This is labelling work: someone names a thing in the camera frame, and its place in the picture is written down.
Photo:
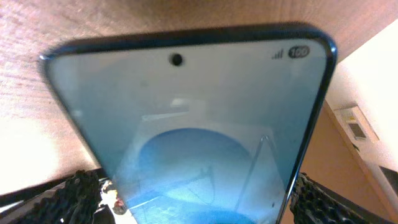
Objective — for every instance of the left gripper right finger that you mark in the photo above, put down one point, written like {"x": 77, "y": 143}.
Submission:
{"x": 313, "y": 203}

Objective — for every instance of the white wall box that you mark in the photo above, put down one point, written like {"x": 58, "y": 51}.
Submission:
{"x": 356, "y": 125}

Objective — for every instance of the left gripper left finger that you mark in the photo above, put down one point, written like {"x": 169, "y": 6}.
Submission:
{"x": 75, "y": 201}

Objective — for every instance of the blue screen Galaxy smartphone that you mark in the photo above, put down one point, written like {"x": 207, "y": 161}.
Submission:
{"x": 201, "y": 125}

